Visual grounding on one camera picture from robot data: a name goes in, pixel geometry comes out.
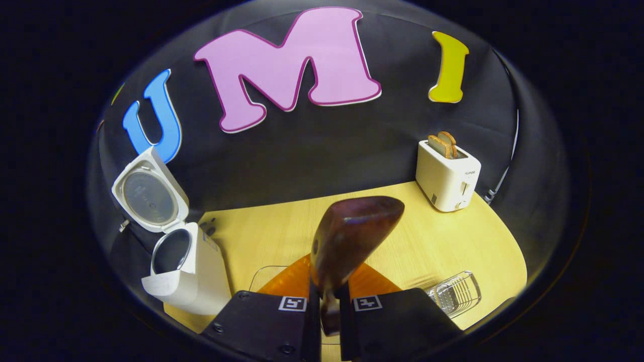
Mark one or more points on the white toaster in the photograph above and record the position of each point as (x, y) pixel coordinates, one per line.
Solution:
(445, 181)

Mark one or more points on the clear chopstick holder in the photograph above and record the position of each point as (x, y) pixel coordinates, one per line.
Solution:
(455, 294)

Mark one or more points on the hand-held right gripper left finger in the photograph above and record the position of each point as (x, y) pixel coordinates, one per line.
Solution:
(312, 332)

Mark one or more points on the silver metal clip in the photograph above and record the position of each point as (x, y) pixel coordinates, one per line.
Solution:
(123, 224)

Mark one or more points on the clear plastic box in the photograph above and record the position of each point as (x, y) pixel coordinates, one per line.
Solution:
(266, 274)

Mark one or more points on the brown wooden spoon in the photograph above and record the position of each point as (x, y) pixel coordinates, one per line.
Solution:
(352, 236)

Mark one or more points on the black backdrop cloth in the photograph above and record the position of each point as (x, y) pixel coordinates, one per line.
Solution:
(322, 146)

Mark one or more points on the white rice cooker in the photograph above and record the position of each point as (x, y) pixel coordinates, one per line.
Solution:
(196, 276)

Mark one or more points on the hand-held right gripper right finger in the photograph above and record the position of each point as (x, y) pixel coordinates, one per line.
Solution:
(347, 327)

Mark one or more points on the brown toast slice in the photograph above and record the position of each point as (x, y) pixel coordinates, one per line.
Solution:
(449, 141)
(439, 147)

